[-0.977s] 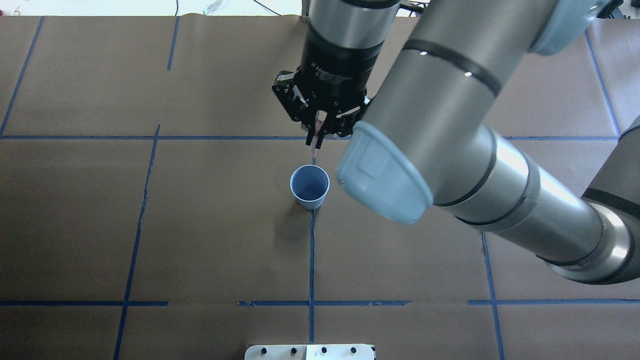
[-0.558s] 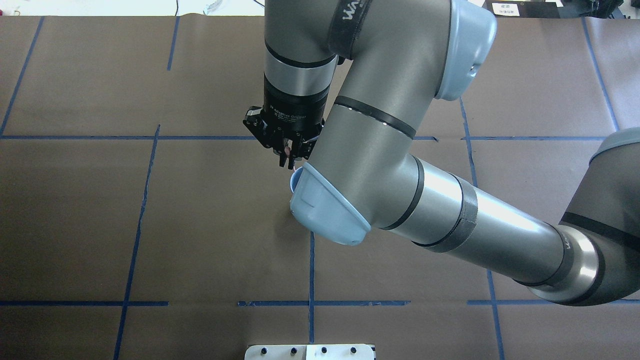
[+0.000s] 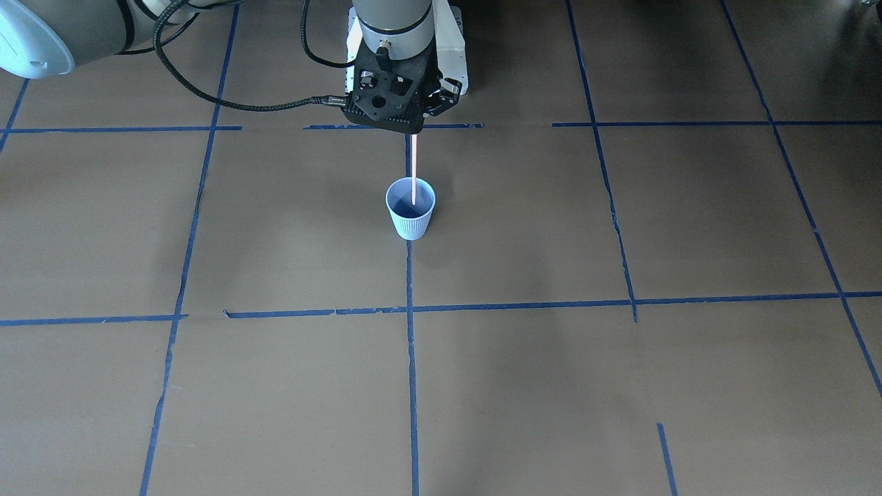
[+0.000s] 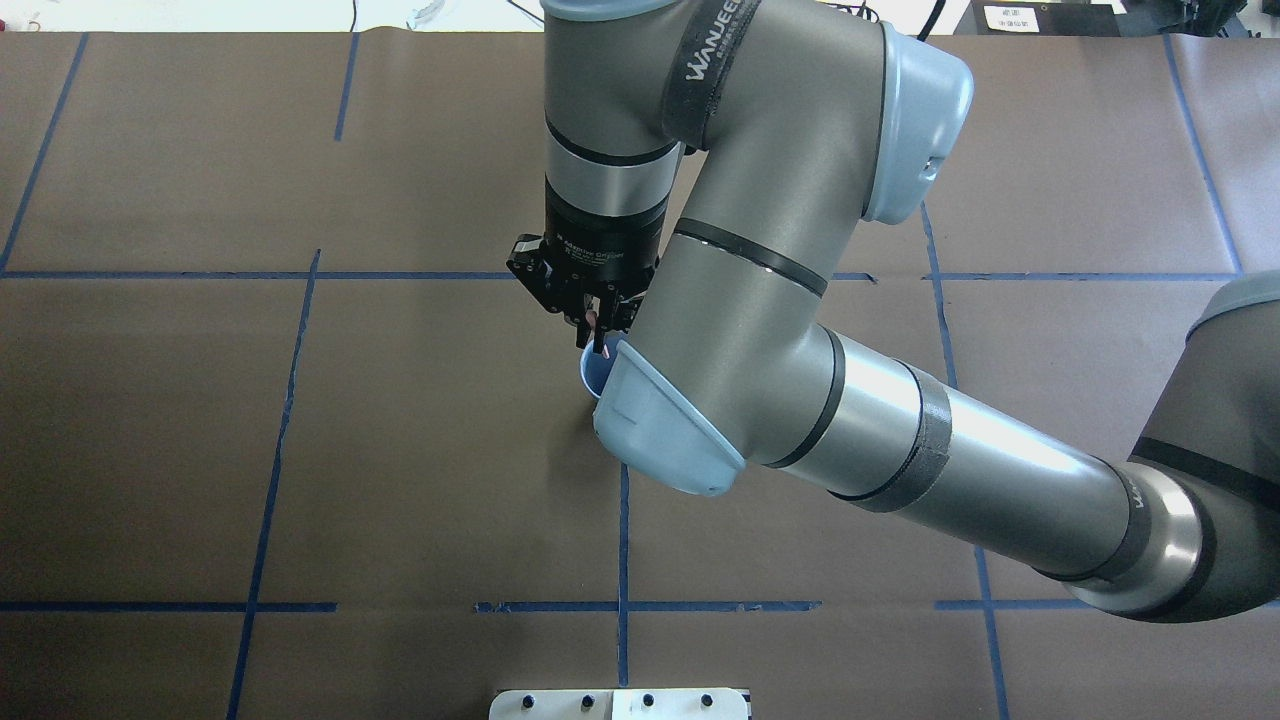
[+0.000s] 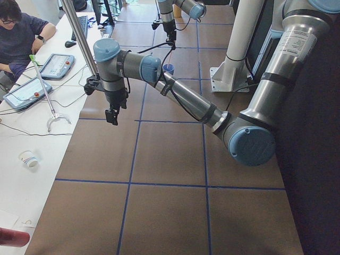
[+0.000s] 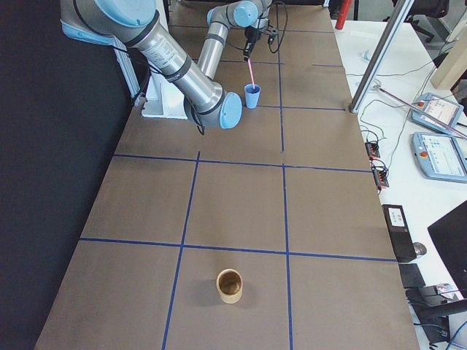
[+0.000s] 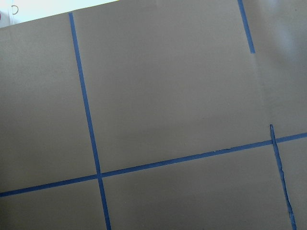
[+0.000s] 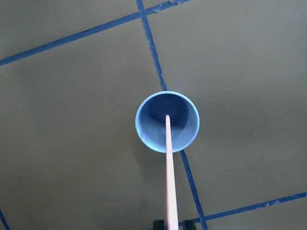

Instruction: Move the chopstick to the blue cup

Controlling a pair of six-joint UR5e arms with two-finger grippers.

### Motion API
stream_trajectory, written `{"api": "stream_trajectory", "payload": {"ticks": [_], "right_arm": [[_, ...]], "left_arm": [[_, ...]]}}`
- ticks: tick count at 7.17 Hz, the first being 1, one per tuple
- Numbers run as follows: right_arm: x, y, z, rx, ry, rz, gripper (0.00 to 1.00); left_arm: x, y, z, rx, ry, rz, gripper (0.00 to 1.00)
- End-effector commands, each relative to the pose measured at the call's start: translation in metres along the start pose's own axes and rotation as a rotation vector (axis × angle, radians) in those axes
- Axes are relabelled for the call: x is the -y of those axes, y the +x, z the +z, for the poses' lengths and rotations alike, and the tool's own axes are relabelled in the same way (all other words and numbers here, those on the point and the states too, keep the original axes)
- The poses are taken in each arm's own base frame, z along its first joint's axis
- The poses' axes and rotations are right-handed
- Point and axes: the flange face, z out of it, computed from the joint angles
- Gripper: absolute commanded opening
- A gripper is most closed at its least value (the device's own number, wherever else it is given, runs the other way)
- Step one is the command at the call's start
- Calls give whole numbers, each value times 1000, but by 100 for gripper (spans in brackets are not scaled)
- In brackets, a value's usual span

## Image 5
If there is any black power supply box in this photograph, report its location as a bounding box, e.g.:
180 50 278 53
100 25 114 39

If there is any black monitor corner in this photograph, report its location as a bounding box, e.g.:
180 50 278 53
91 0 116 27

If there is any black keyboard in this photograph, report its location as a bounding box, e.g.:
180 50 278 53
71 16 88 41

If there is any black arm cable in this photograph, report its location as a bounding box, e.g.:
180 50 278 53
121 42 177 94

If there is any lower teach pendant tablet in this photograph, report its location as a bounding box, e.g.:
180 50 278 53
3 78 45 111

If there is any white paper cup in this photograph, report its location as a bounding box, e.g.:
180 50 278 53
18 150 39 170

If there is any reacher grabber tool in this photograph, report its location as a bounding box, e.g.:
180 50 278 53
29 54 72 133

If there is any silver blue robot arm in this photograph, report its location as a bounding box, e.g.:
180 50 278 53
152 0 206 50
93 1 339 166

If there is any black computer mouse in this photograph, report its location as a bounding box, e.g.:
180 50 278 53
64 40 77 48

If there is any aluminium frame post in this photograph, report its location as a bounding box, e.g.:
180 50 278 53
62 0 99 80

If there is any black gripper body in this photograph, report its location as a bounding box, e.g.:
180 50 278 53
105 89 128 111
163 22 176 41

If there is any upper teach pendant tablet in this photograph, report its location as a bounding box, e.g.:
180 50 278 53
40 54 75 80

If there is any white paper sheet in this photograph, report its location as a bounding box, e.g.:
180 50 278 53
0 210 36 228

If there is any seated person in navy shirt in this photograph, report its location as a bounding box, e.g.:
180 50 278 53
1 1 56 83

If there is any teach pendant tablet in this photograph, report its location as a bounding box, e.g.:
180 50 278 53
40 54 75 80
3 78 45 111

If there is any red cylinder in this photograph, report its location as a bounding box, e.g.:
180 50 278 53
1 228 30 247

